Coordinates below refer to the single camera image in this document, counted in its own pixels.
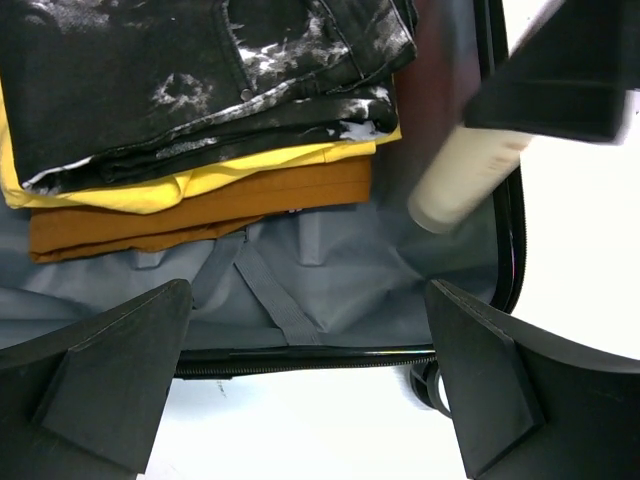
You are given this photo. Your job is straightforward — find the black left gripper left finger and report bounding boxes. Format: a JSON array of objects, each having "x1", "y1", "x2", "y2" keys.
[{"x1": 1, "y1": 279, "x2": 193, "y2": 479}]

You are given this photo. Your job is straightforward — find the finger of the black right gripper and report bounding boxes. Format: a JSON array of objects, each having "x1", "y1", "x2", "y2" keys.
[{"x1": 464, "y1": 0, "x2": 639, "y2": 143}]

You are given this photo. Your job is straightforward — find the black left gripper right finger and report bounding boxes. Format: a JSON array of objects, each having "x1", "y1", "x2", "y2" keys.
[{"x1": 425, "y1": 281, "x2": 639, "y2": 479}]

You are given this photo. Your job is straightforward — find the white cylindrical bottle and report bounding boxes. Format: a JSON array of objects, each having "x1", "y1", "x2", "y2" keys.
[{"x1": 407, "y1": 125, "x2": 534, "y2": 234}]

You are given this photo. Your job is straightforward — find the pink and teal kids suitcase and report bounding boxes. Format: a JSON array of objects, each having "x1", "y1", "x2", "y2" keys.
[{"x1": 0, "y1": 0, "x2": 529, "y2": 419}]

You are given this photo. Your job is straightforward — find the yellow shirt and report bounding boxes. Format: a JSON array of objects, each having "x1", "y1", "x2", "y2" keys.
[{"x1": 1, "y1": 110, "x2": 402, "y2": 214}]

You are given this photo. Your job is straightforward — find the orange brown garment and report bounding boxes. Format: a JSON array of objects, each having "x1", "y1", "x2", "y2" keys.
[{"x1": 28, "y1": 156, "x2": 372, "y2": 264}]

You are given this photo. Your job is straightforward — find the black white patterned jeans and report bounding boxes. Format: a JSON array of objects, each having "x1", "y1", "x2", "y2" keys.
[{"x1": 1, "y1": 1, "x2": 418, "y2": 196}]

